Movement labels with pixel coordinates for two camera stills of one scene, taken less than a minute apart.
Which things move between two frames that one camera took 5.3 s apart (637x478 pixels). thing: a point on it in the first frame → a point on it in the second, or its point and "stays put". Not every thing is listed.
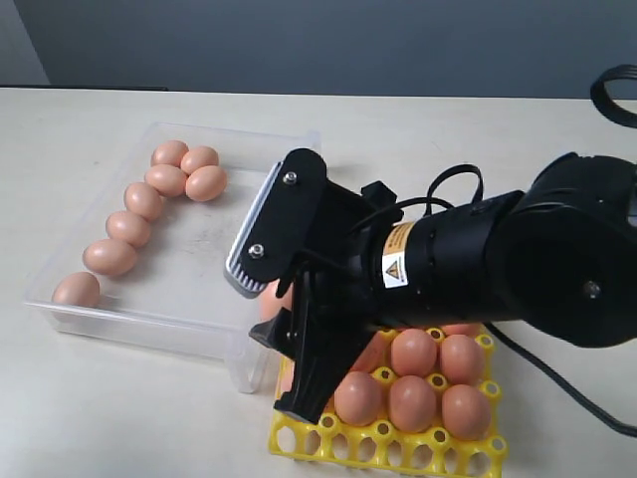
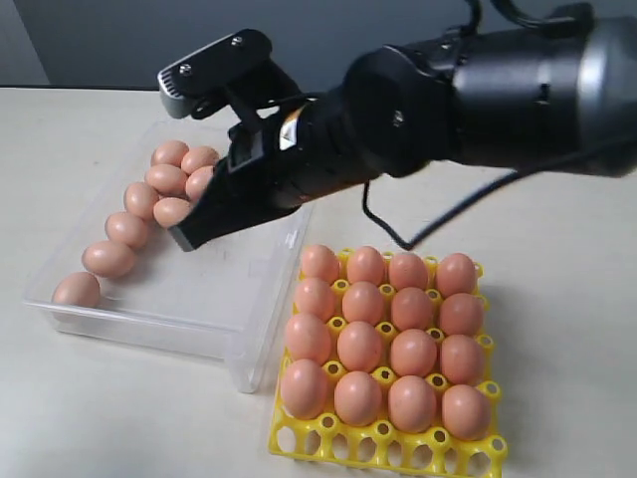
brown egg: (109, 256) stays put
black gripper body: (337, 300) → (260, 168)
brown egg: (270, 305) → (170, 211)
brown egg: (356, 397) stays put
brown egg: (462, 358) stays put
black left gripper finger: (318, 377) → (256, 180)
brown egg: (413, 353) stays put
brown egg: (412, 403) stays put
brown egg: (466, 412) stays put
